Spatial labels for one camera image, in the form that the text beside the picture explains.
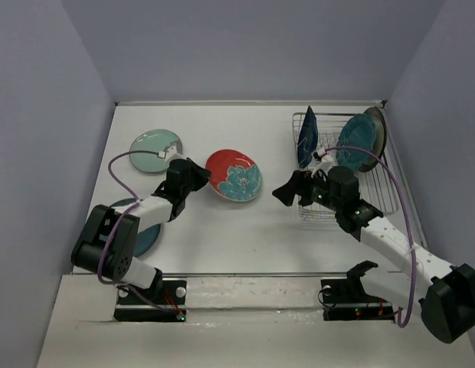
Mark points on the light green flower plate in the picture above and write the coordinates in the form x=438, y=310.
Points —
x=145, y=147

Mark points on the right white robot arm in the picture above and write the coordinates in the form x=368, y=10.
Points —
x=444, y=292

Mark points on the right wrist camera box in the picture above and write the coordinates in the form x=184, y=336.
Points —
x=323, y=160

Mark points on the blue speckled round plate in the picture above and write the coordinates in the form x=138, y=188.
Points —
x=146, y=239

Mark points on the red and teal plate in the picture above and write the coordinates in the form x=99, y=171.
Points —
x=234, y=175

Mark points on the dark blue teardrop plate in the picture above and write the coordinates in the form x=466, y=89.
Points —
x=307, y=140

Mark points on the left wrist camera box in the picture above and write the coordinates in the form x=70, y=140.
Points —
x=169, y=153

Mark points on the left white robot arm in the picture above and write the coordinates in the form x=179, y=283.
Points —
x=107, y=241

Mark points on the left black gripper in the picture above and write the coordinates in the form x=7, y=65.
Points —
x=201, y=173

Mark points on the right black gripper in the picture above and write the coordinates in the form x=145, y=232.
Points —
x=296, y=185

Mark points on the teal scalloped plate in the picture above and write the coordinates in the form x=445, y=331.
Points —
x=359, y=131

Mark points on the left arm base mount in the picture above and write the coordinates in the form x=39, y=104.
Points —
x=147, y=306

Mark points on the cream plate with grey rim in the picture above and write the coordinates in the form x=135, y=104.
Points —
x=380, y=141

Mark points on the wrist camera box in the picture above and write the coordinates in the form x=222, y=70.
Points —
x=323, y=160
x=169, y=153

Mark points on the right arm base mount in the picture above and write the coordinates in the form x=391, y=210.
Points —
x=344, y=299

